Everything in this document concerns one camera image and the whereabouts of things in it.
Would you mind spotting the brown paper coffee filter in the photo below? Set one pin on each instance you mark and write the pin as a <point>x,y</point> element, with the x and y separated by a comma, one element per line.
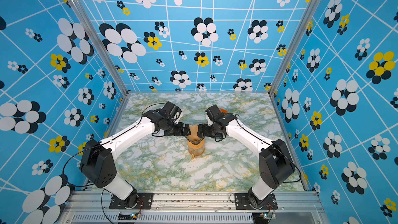
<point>194,130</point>

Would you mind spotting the left aluminium corner post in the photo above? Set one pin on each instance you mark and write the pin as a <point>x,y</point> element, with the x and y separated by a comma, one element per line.
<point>84,19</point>

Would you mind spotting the grey ribbed glass dripper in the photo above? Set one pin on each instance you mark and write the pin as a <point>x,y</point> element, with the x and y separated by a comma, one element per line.
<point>195,140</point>

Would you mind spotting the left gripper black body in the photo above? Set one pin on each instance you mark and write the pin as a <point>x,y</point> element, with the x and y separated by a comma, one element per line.
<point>179,128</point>

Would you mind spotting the orange glass coffee carafe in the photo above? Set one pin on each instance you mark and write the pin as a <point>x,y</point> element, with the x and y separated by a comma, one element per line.
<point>196,150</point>

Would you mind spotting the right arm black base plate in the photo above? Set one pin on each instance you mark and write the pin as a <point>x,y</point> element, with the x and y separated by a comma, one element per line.
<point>246,201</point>

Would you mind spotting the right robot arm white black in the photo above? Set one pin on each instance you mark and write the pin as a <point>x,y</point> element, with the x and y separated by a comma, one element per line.
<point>275,162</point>

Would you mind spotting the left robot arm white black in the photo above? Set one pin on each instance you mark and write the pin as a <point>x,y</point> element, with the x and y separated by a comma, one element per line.
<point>98,160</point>

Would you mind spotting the right aluminium corner post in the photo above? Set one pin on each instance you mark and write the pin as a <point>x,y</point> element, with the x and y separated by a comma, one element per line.
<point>295,41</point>

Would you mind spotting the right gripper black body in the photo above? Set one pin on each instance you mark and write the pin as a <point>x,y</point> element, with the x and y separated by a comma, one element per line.
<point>209,131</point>

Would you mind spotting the small green circuit board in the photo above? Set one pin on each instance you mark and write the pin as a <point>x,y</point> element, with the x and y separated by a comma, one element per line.
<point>127,217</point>

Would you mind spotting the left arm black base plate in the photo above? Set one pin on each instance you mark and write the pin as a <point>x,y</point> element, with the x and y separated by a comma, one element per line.
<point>137,201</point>

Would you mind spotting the aluminium corner post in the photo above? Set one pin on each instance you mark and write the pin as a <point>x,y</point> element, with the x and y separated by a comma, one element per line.
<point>84,19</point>
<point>295,41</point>

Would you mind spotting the aluminium front rail frame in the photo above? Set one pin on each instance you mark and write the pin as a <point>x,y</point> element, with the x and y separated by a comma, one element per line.
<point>194,207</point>

